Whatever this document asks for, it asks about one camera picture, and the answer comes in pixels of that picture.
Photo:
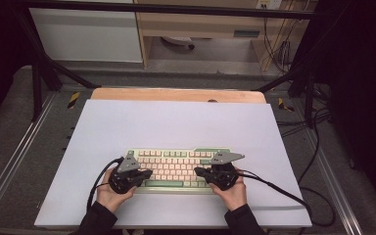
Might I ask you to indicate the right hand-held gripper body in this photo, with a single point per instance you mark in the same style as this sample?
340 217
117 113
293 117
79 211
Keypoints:
223 176

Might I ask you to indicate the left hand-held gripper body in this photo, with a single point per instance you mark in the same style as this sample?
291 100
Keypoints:
124 181

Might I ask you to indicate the cream pink green keyboard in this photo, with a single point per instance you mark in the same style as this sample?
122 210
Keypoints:
173 169

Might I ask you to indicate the person's left hand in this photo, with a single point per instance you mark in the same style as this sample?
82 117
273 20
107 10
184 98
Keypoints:
109 199

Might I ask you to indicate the person's right hand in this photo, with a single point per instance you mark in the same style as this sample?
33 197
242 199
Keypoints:
235 197

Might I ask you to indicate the white table board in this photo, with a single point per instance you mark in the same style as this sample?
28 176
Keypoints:
176 127

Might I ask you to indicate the wooden table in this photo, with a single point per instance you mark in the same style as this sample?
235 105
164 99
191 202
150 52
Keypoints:
176 95

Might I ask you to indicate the yellow black floor tape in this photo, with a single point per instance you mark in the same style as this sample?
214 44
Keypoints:
73 100
284 105

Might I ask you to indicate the office chair base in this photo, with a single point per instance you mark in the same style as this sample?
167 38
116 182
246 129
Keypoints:
178 40

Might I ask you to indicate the light wooden office desk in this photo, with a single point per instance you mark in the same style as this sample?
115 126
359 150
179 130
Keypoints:
192 24

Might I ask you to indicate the white cabinet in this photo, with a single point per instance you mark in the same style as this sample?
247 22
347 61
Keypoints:
88 36

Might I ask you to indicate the aluminium floor rail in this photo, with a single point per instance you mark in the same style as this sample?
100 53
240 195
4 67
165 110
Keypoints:
336 196
13 164

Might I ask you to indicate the black metal frame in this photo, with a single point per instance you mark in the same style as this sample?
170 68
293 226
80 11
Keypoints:
176 9

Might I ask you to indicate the white wall socket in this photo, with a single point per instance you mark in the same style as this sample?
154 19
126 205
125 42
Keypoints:
269 4

